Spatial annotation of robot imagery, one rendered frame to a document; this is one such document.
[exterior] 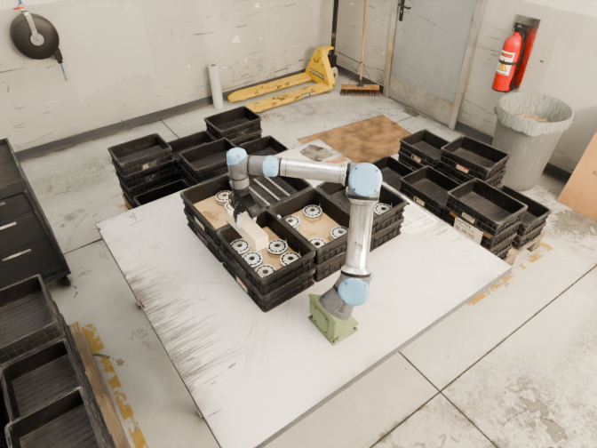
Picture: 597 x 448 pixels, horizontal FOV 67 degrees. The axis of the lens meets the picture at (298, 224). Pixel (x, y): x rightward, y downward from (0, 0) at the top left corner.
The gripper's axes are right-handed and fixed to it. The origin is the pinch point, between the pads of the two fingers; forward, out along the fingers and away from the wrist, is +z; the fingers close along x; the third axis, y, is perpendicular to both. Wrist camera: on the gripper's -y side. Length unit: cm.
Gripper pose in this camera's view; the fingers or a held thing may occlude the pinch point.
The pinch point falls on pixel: (247, 226)
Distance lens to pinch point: 191.3
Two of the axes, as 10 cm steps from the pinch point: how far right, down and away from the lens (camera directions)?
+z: 0.2, 7.6, 6.5
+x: -8.1, 3.8, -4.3
